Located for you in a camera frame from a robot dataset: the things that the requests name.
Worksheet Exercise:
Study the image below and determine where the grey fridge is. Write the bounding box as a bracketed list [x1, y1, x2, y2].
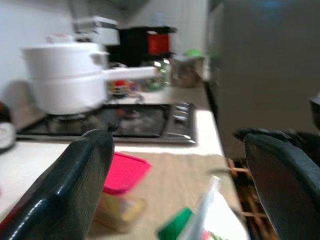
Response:
[206, 0, 320, 161]

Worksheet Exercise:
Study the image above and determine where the black gas stove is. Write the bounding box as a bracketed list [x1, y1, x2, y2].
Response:
[16, 102, 197, 146]

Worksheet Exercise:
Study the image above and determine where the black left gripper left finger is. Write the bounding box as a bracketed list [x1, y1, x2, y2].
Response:
[0, 122, 118, 240]

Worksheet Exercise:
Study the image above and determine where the red box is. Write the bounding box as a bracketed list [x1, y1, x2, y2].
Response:
[147, 33, 171, 55]

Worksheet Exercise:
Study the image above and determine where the clear glass jar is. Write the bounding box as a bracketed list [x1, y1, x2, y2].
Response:
[141, 58, 171, 91]

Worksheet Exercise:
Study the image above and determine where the dark bottle with white label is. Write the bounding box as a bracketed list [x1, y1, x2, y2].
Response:
[0, 101, 17, 154]

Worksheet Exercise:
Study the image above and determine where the green box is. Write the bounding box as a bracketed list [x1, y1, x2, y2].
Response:
[157, 207, 195, 240]

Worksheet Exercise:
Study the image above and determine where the pink lidded container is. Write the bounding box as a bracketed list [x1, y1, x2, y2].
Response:
[102, 151, 153, 196]

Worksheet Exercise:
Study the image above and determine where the wooden slatted floor mat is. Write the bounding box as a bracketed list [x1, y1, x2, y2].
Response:
[227, 158, 278, 240]

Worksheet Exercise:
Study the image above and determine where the black shelf rack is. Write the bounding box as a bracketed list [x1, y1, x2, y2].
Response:
[107, 26, 178, 68]

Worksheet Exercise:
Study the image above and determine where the clear plastic bag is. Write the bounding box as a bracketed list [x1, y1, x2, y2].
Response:
[179, 176, 251, 240]

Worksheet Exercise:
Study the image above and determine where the white long-handled saucepan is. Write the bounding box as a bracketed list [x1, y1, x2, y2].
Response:
[29, 66, 163, 116]

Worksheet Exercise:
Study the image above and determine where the yellow plastic container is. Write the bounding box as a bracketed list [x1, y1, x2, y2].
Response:
[93, 192, 148, 234]

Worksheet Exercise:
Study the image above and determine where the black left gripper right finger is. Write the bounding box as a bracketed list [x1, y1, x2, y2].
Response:
[233, 127, 320, 240]

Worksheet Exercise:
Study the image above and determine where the beige cloth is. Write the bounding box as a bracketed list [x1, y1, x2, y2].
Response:
[87, 151, 251, 240]

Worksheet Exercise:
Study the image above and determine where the white kitchen appliance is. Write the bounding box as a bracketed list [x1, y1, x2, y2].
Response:
[73, 16, 120, 48]

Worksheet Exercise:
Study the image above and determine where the white steamer pot with lid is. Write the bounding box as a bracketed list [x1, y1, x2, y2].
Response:
[21, 41, 111, 80]

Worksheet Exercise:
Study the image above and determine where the jar with green lid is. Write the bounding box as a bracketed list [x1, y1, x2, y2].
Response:
[172, 49, 205, 88]

